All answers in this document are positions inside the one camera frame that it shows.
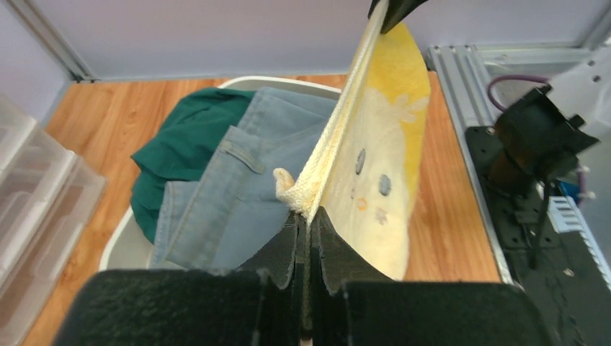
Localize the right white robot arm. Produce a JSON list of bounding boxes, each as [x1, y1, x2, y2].
[[487, 47, 610, 267]]

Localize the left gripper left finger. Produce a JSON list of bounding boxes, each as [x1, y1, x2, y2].
[[53, 213, 305, 345]]

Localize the dark green garment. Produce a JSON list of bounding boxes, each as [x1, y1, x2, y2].
[[130, 87, 255, 243]]

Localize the aluminium rail frame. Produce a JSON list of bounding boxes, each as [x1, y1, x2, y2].
[[427, 45, 610, 285]]

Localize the light blue denim jeans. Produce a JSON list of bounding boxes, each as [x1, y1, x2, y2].
[[150, 87, 336, 269]]

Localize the white plastic basin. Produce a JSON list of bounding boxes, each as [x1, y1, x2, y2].
[[99, 76, 341, 271]]

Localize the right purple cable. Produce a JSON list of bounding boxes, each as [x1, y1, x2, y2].
[[486, 74, 550, 113]]

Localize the white plastic drawer organizer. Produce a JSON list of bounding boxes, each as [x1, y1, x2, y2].
[[1, 95, 107, 345]]

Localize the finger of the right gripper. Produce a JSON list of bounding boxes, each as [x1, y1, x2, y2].
[[380, 0, 427, 34]]

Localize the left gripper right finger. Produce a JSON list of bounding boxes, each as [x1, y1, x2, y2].
[[311, 208, 553, 345]]

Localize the yellow towel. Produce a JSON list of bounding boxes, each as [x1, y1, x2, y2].
[[273, 1, 431, 280]]

